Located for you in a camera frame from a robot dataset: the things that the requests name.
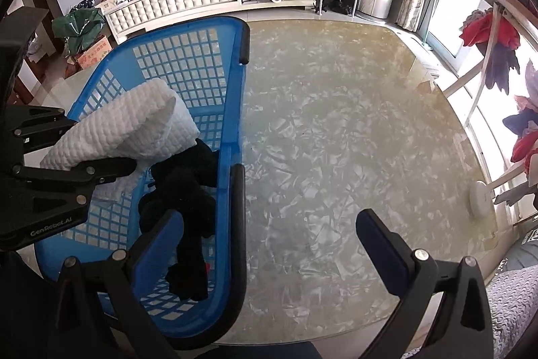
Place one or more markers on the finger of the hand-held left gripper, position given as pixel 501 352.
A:
pixel 42 127
pixel 101 169

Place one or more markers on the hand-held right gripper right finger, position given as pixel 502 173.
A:
pixel 378 249

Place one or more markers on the grey cushioned chair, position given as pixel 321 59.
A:
pixel 515 300

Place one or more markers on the green bag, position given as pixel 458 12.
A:
pixel 77 26

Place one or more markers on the white waffle towel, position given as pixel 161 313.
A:
pixel 126 123

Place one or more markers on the black bag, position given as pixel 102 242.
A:
pixel 339 3

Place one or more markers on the white tufted media cabinet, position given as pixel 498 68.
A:
pixel 176 1

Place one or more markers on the blue plastic basket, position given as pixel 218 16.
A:
pixel 189 60

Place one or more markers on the cardboard box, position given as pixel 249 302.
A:
pixel 94 52

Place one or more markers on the clothes drying rack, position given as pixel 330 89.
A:
pixel 491 31

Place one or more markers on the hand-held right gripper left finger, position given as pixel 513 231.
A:
pixel 162 243

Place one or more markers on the black cloth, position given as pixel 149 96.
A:
pixel 185 190

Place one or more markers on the white round device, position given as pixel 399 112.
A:
pixel 481 199

